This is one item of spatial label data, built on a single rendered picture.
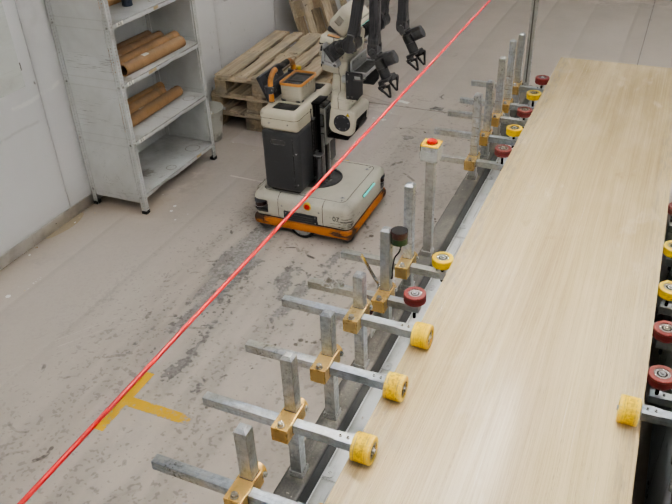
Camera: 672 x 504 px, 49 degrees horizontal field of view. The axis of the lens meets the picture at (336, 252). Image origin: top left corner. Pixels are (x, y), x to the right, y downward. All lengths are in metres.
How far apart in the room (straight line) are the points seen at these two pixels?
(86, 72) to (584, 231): 3.12
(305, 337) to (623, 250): 1.68
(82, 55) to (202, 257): 1.41
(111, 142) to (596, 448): 3.67
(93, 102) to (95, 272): 1.08
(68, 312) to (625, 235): 2.89
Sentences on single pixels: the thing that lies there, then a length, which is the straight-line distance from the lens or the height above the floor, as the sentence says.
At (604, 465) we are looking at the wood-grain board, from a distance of 2.14.
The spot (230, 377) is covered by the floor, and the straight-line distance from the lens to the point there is 3.67.
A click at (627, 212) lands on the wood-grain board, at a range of 3.24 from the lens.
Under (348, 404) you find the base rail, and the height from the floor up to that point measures 0.70.
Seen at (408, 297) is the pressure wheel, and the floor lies 0.91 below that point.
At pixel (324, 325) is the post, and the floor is 1.09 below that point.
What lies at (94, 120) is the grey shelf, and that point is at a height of 0.64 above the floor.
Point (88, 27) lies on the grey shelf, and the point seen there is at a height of 1.24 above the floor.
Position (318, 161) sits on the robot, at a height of 0.46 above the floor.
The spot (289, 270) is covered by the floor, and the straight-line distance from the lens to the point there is 4.33.
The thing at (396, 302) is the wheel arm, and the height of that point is 0.86.
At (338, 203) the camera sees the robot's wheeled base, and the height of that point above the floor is 0.28.
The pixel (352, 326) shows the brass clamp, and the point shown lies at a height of 0.95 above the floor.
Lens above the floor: 2.47
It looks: 33 degrees down
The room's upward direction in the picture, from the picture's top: 2 degrees counter-clockwise
